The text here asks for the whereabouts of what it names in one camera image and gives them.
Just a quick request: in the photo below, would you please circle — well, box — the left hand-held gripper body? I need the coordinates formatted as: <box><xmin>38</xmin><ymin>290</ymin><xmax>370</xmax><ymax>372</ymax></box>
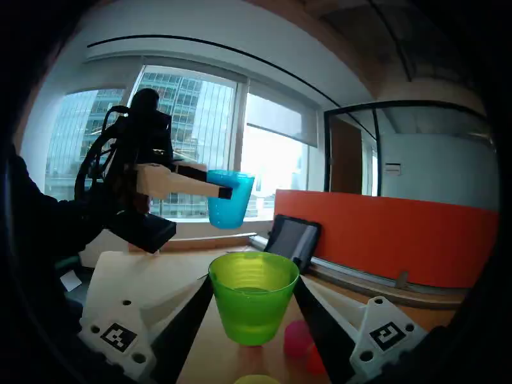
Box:
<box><xmin>104</xmin><ymin>88</ymin><xmax>177</xmax><ymax>255</ymax></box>

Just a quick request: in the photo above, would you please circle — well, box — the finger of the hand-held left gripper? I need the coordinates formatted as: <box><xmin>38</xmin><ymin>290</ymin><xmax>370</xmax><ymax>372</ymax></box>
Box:
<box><xmin>170</xmin><ymin>159</ymin><xmax>209</xmax><ymax>183</ymax></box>
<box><xmin>134</xmin><ymin>163</ymin><xmax>234</xmax><ymax>200</ymax></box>

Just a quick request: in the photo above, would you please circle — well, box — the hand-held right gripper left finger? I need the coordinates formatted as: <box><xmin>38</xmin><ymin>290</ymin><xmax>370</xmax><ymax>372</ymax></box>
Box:
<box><xmin>77</xmin><ymin>251</ymin><xmax>215</xmax><ymax>384</ymax></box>

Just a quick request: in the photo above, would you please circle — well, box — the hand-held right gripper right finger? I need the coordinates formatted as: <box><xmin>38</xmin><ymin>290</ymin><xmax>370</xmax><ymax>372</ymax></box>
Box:
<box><xmin>294</xmin><ymin>275</ymin><xmax>429</xmax><ymax>384</ymax></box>

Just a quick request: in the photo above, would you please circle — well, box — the blue plastic cup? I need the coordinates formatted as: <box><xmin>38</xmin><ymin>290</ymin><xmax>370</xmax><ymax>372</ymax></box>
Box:
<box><xmin>206</xmin><ymin>169</ymin><xmax>255</xmax><ymax>230</ymax></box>

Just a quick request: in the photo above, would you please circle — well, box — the green plastic cup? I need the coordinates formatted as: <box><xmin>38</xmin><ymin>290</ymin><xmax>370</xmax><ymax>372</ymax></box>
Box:
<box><xmin>208</xmin><ymin>251</ymin><xmax>301</xmax><ymax>348</ymax></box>

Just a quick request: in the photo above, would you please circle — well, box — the person's left forearm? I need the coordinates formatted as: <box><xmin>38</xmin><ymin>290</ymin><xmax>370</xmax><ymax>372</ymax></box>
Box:
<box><xmin>8</xmin><ymin>152</ymin><xmax>121</xmax><ymax>261</ymax></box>

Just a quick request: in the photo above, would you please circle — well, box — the red plastic cup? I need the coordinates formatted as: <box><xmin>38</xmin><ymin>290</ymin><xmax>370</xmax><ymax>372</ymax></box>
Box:
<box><xmin>305</xmin><ymin>343</ymin><xmax>328</xmax><ymax>377</ymax></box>

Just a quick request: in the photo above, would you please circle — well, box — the red desk screen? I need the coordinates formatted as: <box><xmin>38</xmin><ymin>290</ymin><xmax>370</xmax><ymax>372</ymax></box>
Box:
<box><xmin>248</xmin><ymin>188</ymin><xmax>500</xmax><ymax>310</ymax></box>

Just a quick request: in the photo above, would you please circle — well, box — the pink plastic cup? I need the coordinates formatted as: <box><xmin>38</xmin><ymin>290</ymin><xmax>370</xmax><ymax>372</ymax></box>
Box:
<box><xmin>283</xmin><ymin>319</ymin><xmax>314</xmax><ymax>360</ymax></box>

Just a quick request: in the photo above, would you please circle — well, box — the black tablet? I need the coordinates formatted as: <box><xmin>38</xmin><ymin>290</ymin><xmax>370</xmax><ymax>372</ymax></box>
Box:
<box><xmin>263</xmin><ymin>214</ymin><xmax>323</xmax><ymax>275</ymax></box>

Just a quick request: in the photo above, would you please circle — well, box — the yellow plastic cup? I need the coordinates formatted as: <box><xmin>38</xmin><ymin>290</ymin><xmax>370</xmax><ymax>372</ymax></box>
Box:
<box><xmin>233</xmin><ymin>374</ymin><xmax>282</xmax><ymax>384</ymax></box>

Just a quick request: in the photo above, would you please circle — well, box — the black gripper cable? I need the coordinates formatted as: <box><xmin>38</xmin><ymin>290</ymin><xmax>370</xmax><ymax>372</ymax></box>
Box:
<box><xmin>74</xmin><ymin>105</ymin><xmax>130</xmax><ymax>203</ymax></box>

